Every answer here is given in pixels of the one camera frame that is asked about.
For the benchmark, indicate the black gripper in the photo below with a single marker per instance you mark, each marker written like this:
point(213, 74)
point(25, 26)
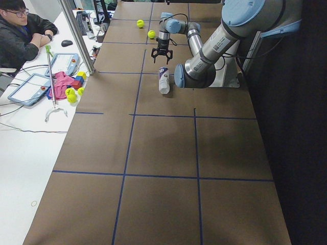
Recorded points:
point(162, 44)

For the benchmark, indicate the clear tennis ball can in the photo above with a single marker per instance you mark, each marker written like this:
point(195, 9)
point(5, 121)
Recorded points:
point(163, 82)

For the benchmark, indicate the yellow tennis ball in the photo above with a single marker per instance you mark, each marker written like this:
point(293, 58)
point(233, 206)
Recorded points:
point(140, 23)
point(151, 34)

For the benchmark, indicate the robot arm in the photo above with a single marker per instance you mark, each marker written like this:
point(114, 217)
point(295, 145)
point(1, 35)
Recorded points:
point(239, 20)

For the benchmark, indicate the spare tennis ball right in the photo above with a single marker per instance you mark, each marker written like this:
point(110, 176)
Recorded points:
point(80, 91)

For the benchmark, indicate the spare tennis ball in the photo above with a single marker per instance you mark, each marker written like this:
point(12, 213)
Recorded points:
point(80, 91)
point(69, 91)
point(72, 98)

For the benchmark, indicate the spare tennis ball left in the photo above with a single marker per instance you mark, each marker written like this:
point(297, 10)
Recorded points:
point(69, 91)

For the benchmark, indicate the spare tennis ball lower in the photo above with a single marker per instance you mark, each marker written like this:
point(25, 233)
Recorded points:
point(72, 98)

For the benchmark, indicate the clear water bottle black cap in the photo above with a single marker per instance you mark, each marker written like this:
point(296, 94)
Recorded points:
point(88, 29)

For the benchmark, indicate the yellow cube block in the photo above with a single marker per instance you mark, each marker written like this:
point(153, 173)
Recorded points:
point(81, 75)

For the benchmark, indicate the blue cube block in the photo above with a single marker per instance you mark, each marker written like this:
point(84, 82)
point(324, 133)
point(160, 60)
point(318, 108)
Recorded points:
point(80, 79)

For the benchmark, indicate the black keyboard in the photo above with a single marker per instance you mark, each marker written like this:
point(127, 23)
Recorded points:
point(79, 20)

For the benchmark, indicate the red cube block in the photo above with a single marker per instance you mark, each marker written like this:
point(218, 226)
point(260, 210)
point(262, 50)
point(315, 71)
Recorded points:
point(76, 84)

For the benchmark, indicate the upper teach pendant tablet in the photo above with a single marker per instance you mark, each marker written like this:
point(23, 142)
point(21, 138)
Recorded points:
point(65, 62)

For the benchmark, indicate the teach pendant tablet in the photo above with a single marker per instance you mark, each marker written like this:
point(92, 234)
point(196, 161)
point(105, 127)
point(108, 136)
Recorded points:
point(31, 90)
point(65, 62)

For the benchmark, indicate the black computer mouse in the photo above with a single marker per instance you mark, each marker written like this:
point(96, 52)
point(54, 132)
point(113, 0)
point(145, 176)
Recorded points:
point(66, 43)

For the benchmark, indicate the pink cloth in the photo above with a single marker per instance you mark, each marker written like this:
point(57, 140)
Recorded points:
point(61, 84)

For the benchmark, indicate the reacher grabber tool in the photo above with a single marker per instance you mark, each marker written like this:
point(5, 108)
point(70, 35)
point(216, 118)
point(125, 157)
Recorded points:
point(54, 107)

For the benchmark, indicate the lower teach pendant tablet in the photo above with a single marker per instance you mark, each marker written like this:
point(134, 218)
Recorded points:
point(31, 90)

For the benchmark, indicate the seated person in black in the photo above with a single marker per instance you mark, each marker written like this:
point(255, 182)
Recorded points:
point(22, 34)

